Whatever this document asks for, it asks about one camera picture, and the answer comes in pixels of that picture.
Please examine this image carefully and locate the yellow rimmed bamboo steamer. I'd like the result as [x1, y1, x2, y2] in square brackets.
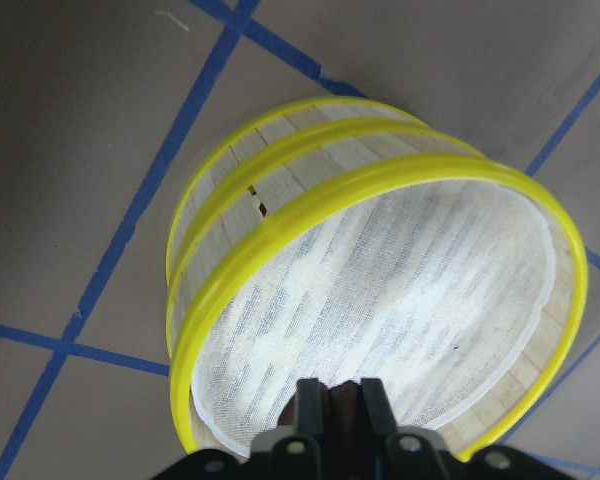
[166, 96, 482, 352]
[168, 152, 590, 462]

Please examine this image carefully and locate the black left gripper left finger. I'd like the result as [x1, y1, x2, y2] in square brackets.
[249, 379, 325, 479]

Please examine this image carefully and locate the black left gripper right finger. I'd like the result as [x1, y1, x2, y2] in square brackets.
[361, 378, 450, 479]

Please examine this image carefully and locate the dark brown bun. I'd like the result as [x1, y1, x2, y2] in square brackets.
[277, 380, 374, 479]

